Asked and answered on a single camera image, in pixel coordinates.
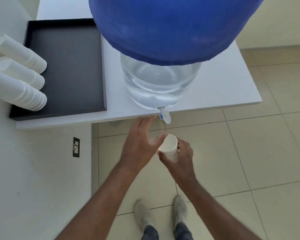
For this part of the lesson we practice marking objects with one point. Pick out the person's left white shoe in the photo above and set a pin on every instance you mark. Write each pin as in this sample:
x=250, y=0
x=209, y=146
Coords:
x=143, y=213

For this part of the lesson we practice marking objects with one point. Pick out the white and blue dispenser tap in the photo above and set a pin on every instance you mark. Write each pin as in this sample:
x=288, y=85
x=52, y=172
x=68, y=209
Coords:
x=165, y=115

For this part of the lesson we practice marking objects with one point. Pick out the person's jeans leg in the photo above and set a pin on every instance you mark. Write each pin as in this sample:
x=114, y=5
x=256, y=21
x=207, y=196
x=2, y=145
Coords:
x=183, y=231
x=150, y=233

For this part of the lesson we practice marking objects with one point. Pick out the person's right hand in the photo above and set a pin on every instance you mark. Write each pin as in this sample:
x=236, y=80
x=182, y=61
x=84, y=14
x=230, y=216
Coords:
x=183, y=164

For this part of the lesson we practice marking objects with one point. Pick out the person's white shoe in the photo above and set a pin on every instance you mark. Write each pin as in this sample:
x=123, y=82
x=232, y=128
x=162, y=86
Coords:
x=180, y=208
x=143, y=213

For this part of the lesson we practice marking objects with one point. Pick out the blue cloth jug cover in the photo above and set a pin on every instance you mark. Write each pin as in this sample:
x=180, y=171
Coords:
x=170, y=24

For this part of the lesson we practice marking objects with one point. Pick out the black wall socket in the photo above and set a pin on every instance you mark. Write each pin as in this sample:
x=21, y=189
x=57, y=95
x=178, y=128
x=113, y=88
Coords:
x=76, y=147

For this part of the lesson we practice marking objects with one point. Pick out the person's left forearm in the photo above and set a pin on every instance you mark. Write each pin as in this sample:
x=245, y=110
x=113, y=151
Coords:
x=100, y=207

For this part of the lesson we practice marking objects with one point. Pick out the white paper drinking cup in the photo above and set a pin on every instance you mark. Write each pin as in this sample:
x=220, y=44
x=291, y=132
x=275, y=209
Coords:
x=169, y=146

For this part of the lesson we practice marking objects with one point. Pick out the clear water jug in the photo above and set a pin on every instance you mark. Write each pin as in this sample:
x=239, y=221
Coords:
x=157, y=84

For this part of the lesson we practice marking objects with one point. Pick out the black rectangular tray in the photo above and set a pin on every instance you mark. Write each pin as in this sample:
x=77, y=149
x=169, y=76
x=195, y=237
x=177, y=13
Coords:
x=70, y=72

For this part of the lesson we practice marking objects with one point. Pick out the person's right jeans leg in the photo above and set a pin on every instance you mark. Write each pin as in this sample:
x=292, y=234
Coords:
x=183, y=231

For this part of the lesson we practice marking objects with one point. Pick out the person's left jeans leg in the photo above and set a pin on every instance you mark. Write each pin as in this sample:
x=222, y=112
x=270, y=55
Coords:
x=150, y=233

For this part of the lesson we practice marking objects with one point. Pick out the person's left hand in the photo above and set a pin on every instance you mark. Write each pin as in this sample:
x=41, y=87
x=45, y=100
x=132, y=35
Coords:
x=137, y=149

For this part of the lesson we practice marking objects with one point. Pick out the person's right forearm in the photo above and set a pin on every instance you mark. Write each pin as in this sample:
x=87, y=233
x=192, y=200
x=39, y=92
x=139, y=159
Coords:
x=215, y=212

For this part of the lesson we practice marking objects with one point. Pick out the person's right thumb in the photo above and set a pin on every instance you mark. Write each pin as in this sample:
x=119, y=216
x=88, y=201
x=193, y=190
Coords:
x=163, y=157

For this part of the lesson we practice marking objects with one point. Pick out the stack of white paper cups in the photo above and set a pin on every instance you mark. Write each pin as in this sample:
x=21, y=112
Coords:
x=20, y=71
x=17, y=92
x=20, y=51

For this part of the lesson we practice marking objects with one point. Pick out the person's left thumb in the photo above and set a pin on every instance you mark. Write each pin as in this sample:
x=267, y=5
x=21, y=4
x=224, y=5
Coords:
x=158, y=144

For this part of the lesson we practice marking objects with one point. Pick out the person's right white shoe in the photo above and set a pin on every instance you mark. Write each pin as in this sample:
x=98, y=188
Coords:
x=180, y=208

